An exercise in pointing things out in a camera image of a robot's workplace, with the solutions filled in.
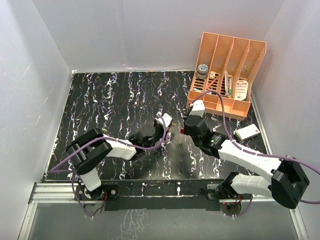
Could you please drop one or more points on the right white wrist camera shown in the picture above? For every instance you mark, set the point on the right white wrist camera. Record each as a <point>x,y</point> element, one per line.
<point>197,108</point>

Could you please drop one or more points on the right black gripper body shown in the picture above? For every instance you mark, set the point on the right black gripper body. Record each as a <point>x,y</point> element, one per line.
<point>186,131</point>

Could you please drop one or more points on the peach desk organizer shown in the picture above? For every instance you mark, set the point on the peach desk organizer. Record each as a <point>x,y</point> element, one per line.
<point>229,59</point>

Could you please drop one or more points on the white red-dot box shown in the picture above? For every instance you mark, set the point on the white red-dot box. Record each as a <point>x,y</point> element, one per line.
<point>247,132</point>

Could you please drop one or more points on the aluminium front rail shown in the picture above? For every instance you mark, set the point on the aluminium front rail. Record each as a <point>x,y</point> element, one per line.
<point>156,210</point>

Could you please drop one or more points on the round patterned tin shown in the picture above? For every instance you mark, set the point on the round patterned tin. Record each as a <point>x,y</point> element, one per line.
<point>202,71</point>

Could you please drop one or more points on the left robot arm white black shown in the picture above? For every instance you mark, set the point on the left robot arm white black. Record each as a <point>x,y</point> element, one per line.
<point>88,150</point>

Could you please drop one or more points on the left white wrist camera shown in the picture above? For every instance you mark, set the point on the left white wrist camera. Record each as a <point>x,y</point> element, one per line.
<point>165,120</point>

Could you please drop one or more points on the white packaged card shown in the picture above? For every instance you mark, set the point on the white packaged card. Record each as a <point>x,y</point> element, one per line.
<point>241,90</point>

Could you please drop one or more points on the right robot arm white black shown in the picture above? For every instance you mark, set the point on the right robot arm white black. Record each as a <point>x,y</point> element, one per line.
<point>282,179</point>

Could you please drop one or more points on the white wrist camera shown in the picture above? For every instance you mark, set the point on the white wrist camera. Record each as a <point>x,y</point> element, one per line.
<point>197,108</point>
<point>165,120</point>

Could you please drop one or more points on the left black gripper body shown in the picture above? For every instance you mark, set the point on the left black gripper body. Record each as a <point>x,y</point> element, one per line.
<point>159,133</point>

